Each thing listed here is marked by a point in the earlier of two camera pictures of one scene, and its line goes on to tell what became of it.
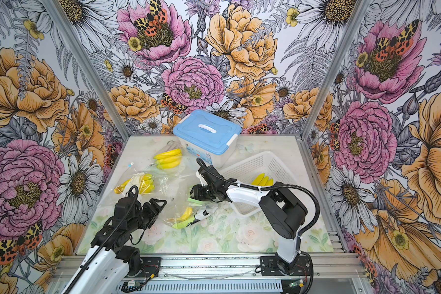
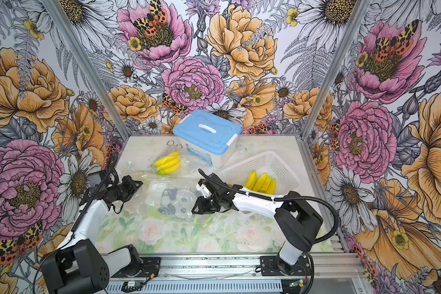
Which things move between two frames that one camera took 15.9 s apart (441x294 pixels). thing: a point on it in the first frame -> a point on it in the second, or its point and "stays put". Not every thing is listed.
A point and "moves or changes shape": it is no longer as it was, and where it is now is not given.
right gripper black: (197, 190) -> (200, 203)
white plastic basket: (247, 169) stays put
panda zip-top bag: (180, 212) moves or changes shape
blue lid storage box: (204, 135) stays put
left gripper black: (152, 214) -> (131, 185)
